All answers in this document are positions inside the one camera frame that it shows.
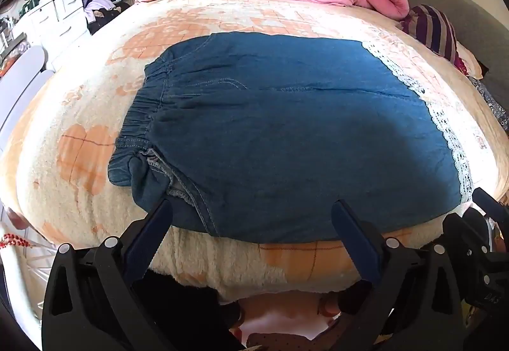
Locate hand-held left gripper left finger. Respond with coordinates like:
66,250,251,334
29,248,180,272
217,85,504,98
42,195,246,351

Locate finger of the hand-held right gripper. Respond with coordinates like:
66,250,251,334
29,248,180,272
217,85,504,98
471,187,509,225

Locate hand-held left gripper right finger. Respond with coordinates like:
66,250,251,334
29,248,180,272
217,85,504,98
332,200,464,351

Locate blue denim pants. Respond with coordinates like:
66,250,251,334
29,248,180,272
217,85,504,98
107,32,475,244

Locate cream and orange printed blanket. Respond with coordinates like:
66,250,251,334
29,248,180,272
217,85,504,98
0,0,509,302

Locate dark floral cloth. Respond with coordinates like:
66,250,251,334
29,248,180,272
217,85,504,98
469,76,509,129

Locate purple striped pillow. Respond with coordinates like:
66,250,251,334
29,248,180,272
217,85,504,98
401,4,470,75

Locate white chair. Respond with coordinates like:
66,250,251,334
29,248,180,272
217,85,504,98
0,45,54,155

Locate grey upholstered headboard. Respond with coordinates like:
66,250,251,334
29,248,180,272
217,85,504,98
392,0,509,101

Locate white drawer cabinet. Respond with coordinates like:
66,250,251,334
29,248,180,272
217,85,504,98
10,0,90,71

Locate pile of clothes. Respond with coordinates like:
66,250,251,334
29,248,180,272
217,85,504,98
81,0,134,36

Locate red bead string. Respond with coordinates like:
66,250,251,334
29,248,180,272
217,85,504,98
0,233,31,251

